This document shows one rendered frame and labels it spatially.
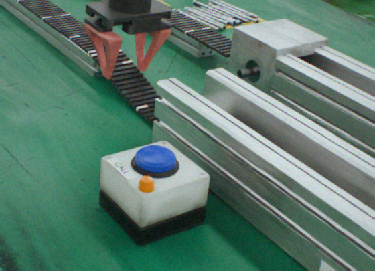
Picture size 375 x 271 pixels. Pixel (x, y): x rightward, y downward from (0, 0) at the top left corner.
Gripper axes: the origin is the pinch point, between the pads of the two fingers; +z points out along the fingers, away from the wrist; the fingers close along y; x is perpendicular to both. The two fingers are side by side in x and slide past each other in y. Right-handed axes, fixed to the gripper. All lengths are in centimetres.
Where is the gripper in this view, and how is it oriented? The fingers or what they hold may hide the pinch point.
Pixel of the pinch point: (124, 68)
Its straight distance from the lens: 91.4
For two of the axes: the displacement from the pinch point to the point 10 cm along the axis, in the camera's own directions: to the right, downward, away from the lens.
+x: -6.0, -4.7, 6.5
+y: 7.9, -2.3, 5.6
